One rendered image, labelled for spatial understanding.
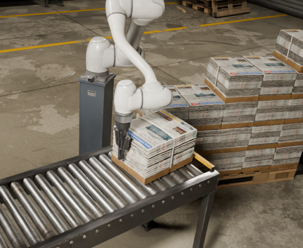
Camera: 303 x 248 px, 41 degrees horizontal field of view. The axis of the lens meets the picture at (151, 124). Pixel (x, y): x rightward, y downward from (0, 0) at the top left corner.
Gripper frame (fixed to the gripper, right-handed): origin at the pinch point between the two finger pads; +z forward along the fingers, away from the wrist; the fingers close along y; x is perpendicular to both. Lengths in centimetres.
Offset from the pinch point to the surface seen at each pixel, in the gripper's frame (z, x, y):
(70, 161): 13.1, 17.7, 23.3
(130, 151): -1.5, -4.3, -2.5
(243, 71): -13, -130, 31
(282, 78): -8, -157, 14
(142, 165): 2.1, -5.3, -12.2
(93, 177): 13.9, 13.4, 4.8
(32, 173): 13.1, 39.8, 22.9
